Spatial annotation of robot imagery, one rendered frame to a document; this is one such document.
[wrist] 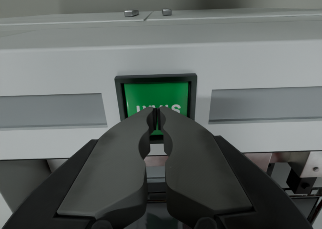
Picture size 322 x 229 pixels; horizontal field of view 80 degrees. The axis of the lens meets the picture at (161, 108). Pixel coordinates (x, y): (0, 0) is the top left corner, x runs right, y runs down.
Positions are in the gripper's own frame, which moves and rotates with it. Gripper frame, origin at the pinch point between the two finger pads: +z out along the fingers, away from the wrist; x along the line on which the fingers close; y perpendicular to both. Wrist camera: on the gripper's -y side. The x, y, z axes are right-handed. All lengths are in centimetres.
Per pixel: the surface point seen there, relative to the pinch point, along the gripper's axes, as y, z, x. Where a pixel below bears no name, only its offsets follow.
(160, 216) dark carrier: 23.0, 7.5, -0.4
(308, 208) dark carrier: 22.1, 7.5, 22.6
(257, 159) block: 11.0, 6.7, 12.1
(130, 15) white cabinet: -4.6, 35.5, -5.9
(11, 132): 2.4, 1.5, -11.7
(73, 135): 2.9, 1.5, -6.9
